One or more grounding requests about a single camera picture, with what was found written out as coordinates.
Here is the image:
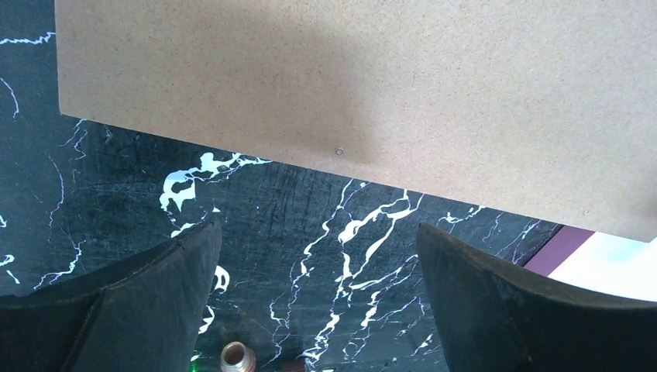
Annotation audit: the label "copper pipe fitting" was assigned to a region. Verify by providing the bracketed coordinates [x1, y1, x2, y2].
[220, 342, 309, 372]

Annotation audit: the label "printed photo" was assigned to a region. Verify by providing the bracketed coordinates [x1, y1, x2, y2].
[548, 232, 656, 301]

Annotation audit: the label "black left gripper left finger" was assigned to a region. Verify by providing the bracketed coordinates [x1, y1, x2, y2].
[1, 219, 222, 371]

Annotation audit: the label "brown backing board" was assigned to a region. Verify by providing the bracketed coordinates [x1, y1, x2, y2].
[54, 1, 656, 242]

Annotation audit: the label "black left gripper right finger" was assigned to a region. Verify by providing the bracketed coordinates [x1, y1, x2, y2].
[416, 223, 656, 371]

